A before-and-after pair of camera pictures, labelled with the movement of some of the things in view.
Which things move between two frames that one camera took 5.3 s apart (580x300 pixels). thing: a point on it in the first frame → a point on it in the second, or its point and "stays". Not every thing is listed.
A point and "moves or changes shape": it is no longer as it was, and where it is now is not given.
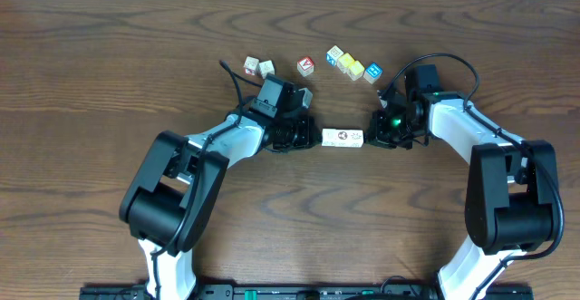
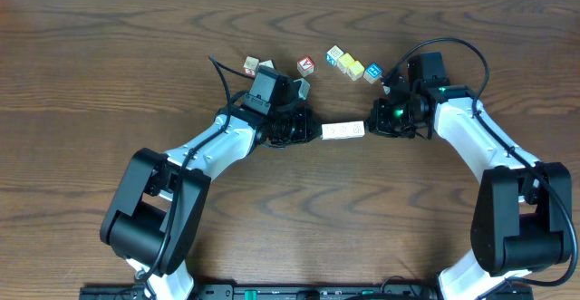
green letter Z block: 329,137 moves or changes shape
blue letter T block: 265,68 stays
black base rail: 303,292 stays
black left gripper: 317,139 stays
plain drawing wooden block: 355,138 → 357,129
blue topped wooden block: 372,72 stays
